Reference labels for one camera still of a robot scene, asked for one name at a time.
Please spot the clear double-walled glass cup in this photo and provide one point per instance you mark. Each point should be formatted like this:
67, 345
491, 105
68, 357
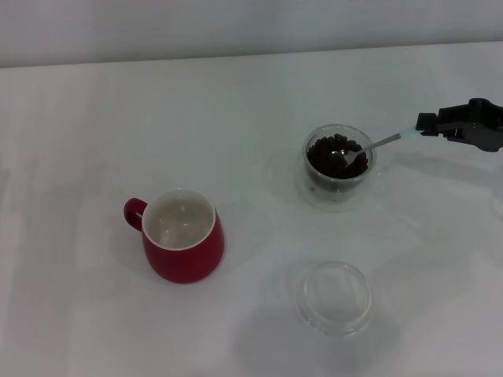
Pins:
314, 184

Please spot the red ceramic mug white inside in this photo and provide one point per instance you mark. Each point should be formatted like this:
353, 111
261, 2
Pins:
184, 263

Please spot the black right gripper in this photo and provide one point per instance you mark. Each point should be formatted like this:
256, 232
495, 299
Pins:
487, 125

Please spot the pile of dark coffee beans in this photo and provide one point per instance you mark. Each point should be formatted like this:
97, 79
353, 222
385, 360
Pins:
320, 157

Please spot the clear shallow glass dish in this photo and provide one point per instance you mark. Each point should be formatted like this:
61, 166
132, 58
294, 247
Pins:
334, 302

